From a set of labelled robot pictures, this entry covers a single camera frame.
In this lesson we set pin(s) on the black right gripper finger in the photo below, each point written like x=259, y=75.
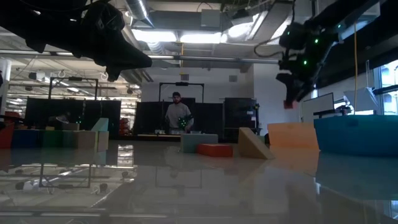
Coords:
x=289, y=87
x=303, y=91

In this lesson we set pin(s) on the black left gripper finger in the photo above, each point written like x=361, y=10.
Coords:
x=113, y=74
x=127, y=59

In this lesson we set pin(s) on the small red wooden block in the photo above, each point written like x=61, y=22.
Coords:
x=289, y=105

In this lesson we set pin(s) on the beige rectangular wooden block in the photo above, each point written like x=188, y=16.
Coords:
x=71, y=127

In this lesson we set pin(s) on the beige wooden wedge block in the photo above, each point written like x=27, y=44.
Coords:
x=250, y=147

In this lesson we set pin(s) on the red rectangular wooden block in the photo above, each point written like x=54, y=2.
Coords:
x=214, y=151

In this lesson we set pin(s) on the grey-green wooden block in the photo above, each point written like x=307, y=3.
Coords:
x=192, y=141

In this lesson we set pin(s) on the blue wooden block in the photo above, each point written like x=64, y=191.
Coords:
x=25, y=139

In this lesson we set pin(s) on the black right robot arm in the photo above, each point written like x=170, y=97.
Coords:
x=342, y=15

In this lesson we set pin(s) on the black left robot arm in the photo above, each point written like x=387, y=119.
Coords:
x=31, y=18

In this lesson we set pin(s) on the white monitor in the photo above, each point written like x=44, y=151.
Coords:
x=320, y=107

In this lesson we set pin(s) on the ceiling light fixture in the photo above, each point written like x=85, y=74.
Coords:
x=155, y=35
x=200, y=38

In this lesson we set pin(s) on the orange wooden block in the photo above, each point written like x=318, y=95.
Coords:
x=292, y=135

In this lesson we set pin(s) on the red background object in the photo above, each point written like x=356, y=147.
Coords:
x=124, y=127

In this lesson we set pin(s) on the black equipment cabinet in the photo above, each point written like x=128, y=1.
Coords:
x=239, y=109

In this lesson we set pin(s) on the black partition panel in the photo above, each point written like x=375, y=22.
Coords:
x=149, y=118
x=46, y=112

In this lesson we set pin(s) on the white angled panel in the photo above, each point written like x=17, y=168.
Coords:
x=362, y=99

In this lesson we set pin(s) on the teal plastic bin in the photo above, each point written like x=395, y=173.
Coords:
x=357, y=137

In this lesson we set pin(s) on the horizontal silver pipe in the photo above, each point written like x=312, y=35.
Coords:
x=202, y=58

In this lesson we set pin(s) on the person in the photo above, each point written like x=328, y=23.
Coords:
x=177, y=115

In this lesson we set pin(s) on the small tan box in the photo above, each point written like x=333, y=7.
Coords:
x=49, y=127

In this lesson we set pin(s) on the bright window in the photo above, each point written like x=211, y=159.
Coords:
x=388, y=87

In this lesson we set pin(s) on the grey ceiling box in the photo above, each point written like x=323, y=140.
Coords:
x=211, y=18

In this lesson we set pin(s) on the black metal station frame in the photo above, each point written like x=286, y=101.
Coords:
x=182, y=83
x=74, y=78

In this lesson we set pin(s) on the round silver duct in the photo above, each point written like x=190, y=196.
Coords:
x=138, y=9

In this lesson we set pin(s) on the large silver ventilation duct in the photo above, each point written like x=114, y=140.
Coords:
x=367, y=15

